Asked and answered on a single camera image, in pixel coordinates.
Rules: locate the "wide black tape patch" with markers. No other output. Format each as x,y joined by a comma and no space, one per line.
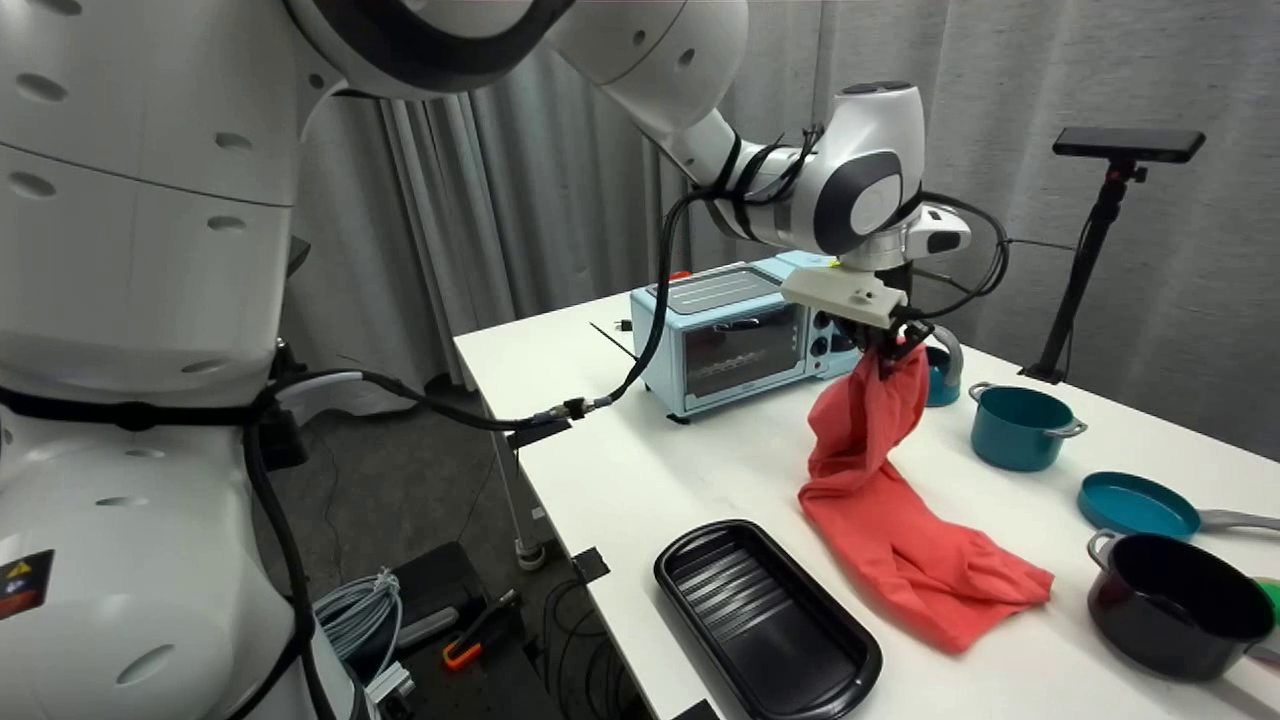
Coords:
697,711

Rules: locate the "light blue toaster oven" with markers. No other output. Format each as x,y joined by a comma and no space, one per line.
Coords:
721,355

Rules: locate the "small black tape square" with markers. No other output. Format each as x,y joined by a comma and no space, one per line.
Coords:
589,565

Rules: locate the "black floor box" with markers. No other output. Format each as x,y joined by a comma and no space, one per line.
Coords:
432,584

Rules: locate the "black ridged grill tray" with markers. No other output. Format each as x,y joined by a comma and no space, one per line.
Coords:
764,621

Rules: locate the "black tripod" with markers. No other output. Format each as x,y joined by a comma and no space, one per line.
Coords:
1084,266

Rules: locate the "red cloth towel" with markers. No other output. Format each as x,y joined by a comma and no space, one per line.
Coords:
920,562

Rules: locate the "black cooking pot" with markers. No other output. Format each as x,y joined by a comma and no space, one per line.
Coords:
1174,604

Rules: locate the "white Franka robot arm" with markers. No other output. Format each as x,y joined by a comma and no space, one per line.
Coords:
133,266

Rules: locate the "teal toy frying pan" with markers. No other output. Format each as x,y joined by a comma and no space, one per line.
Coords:
1134,504

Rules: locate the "long black tape strip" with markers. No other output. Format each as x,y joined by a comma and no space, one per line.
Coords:
535,432

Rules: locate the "small green object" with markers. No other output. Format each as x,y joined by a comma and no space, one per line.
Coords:
1266,598

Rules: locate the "black stereo camera bar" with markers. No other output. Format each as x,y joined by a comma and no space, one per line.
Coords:
1124,147

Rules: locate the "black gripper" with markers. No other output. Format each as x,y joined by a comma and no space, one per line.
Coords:
899,336

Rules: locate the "teal toy pot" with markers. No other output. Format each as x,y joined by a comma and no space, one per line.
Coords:
1023,432

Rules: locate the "grey table leg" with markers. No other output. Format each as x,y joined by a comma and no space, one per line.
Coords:
522,504

